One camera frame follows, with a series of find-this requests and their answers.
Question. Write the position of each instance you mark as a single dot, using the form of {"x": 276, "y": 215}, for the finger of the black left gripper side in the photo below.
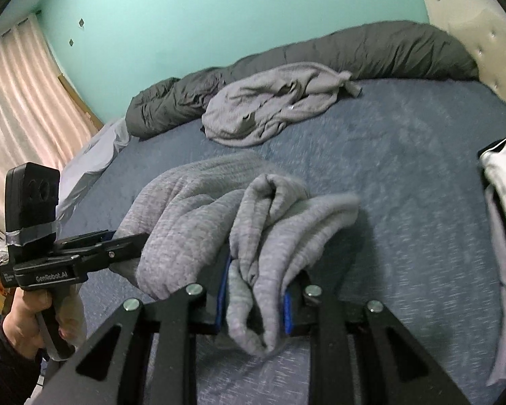
{"x": 97, "y": 250}

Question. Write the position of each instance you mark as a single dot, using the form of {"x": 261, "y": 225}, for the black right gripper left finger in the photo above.
{"x": 145, "y": 352}

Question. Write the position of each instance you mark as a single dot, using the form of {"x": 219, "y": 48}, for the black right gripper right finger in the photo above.
{"x": 361, "y": 353}

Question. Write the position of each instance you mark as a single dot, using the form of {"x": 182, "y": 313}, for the grey knit sweater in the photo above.
{"x": 273, "y": 226}

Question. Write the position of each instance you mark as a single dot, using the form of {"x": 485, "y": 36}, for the person's left forearm black sleeve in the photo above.
{"x": 18, "y": 374}

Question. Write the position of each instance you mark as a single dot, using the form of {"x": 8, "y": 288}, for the person's left hand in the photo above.
{"x": 21, "y": 327}

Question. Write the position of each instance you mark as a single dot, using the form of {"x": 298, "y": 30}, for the light grey cloth at bedside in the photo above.
{"x": 82, "y": 172}

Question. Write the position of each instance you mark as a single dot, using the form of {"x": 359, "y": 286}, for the pink striped curtain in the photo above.
{"x": 39, "y": 121}

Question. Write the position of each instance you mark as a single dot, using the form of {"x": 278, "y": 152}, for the light grey crumpled garment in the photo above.
{"x": 253, "y": 110}

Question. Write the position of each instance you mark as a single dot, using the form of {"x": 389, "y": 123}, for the dark grey rolled duvet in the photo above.
{"x": 387, "y": 49}

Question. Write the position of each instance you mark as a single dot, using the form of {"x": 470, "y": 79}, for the cream tufted headboard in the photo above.
{"x": 481, "y": 26}

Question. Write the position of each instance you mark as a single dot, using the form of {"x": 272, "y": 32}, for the black camera box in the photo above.
{"x": 31, "y": 197}

